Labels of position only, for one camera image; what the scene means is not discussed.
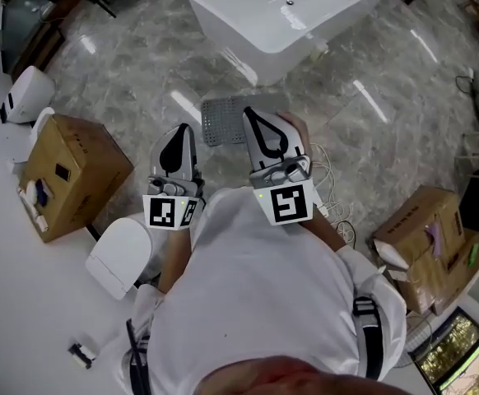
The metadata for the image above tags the person's right forearm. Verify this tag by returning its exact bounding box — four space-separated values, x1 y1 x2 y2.
300 206 347 255

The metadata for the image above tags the person's face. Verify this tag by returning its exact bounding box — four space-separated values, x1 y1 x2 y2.
198 355 414 395

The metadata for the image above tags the wall toilet paper holder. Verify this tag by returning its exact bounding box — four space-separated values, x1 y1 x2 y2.
67 335 99 370

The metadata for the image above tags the person's right hand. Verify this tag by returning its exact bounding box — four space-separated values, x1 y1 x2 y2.
278 111 314 168

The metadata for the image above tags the tangled white cable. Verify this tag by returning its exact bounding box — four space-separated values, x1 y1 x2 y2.
308 142 358 249

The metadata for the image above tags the grey harness strap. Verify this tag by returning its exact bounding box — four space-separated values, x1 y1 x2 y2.
351 296 385 383
124 318 152 395

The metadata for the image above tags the white curved toilet seat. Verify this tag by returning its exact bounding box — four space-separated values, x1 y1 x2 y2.
28 105 57 144

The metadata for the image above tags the grey perforated rubber mat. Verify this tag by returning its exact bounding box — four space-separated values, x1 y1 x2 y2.
201 92 291 147

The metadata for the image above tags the window with green view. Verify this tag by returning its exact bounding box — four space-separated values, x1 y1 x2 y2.
412 306 479 395

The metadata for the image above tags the white paper wrap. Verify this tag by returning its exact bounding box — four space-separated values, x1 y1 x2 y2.
373 236 410 272

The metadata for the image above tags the white toilet with closed lid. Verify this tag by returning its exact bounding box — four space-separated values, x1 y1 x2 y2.
85 216 155 302

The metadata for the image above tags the large brown cardboard box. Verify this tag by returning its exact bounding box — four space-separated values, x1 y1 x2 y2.
19 113 136 244

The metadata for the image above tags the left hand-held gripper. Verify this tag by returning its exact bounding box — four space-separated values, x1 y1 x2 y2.
142 123 207 232

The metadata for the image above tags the taped brown cardboard box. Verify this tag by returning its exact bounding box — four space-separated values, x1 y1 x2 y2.
371 185 467 272

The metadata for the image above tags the pink item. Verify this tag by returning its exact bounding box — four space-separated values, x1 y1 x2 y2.
426 222 444 259

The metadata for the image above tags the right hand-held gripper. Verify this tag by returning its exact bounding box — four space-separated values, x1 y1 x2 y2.
242 105 319 226

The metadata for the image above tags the person's white shirt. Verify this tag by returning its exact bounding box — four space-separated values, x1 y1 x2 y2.
119 187 407 395

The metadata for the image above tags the white bathtub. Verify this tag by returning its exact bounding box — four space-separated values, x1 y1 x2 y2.
187 0 393 87

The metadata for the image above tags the person's left forearm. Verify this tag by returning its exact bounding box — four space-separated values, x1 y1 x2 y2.
156 226 194 296

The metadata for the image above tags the white and blue cloth bundle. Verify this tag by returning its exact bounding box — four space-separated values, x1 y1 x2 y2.
16 179 56 232

